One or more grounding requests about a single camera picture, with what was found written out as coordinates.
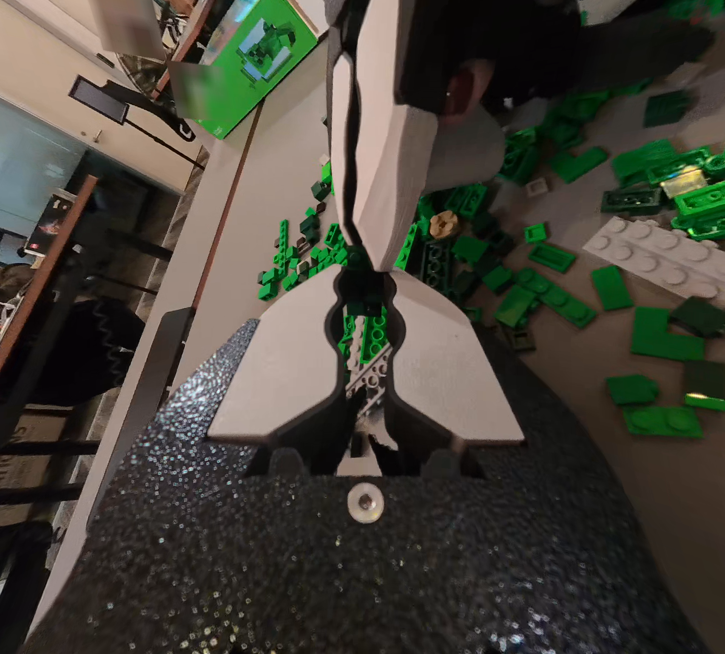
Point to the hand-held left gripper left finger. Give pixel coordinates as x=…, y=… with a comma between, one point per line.
x=277, y=376

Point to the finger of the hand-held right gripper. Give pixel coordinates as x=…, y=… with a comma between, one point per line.
x=342, y=155
x=385, y=155

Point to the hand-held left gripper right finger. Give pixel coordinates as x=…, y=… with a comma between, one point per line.
x=453, y=376

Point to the pile of green toy bricks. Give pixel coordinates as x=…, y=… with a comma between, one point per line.
x=317, y=257

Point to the dark green brick assembly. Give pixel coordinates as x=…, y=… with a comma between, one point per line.
x=362, y=291

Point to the grey desk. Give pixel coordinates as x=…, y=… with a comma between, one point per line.
x=266, y=183

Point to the grey plate with holes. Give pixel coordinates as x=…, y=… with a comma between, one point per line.
x=368, y=382

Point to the tan round brick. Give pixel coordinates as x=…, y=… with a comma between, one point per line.
x=443, y=223

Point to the green cardboard toy box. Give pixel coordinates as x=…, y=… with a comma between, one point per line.
x=266, y=42

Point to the small white tile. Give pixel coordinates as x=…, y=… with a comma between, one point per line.
x=537, y=187

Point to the green slope block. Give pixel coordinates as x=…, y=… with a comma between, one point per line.
x=631, y=389

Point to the green L-shaped tile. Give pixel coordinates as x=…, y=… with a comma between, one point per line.
x=645, y=336
x=572, y=166

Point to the brown-top table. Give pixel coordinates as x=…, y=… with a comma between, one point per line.
x=201, y=11
x=50, y=268

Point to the green two-stud plate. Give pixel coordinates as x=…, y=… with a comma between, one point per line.
x=662, y=420

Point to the light grey long plate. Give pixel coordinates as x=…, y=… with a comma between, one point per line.
x=657, y=257

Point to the black tablet on stand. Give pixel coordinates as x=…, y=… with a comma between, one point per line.
x=99, y=98

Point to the dark green stud plate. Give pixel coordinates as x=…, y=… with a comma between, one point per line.
x=631, y=199

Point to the dark green flat tile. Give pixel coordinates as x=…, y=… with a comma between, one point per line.
x=699, y=317

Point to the dark toy box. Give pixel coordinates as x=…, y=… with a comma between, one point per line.
x=51, y=223

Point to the green frame plate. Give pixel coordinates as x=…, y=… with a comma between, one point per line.
x=552, y=257

